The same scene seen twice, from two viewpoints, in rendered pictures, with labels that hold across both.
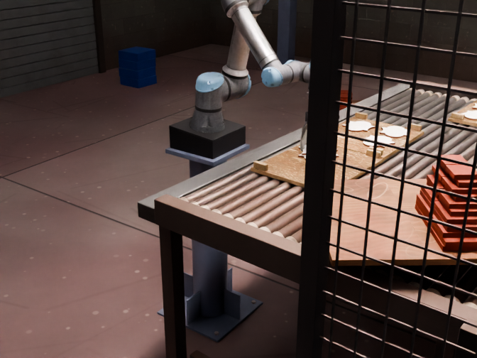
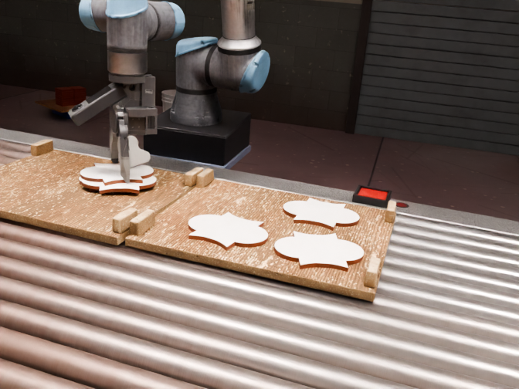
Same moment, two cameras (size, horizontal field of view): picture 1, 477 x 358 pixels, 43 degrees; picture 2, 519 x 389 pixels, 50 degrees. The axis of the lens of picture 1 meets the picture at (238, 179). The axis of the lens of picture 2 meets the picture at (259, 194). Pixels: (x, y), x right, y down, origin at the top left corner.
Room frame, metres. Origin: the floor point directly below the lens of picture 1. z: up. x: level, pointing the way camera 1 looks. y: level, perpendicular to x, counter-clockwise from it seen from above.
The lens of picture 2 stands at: (2.17, -1.43, 1.34)
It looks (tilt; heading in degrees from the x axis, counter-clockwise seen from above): 20 degrees down; 69
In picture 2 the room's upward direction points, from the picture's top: 5 degrees clockwise
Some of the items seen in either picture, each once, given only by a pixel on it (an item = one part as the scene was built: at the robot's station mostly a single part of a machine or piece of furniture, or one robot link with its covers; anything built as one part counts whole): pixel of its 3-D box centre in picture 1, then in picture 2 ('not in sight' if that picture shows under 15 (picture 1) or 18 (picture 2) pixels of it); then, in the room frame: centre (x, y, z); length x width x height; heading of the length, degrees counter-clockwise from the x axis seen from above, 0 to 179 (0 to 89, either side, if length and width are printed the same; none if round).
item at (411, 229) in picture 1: (404, 217); not in sight; (1.57, -0.48, 1.03); 0.50 x 0.50 x 0.02; 1
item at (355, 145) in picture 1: (367, 136); (273, 227); (2.54, -0.57, 0.93); 0.41 x 0.35 x 0.02; 142
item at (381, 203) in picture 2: not in sight; (372, 196); (2.83, -0.44, 0.92); 0.08 x 0.08 x 0.02; 51
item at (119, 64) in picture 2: not in sight; (127, 62); (2.32, -0.30, 1.18); 0.08 x 0.08 x 0.05
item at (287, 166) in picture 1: (318, 164); (77, 187); (2.22, -0.31, 0.93); 0.41 x 0.35 x 0.02; 141
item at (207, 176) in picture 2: not in sight; (205, 177); (2.47, -0.34, 0.95); 0.06 x 0.02 x 0.03; 52
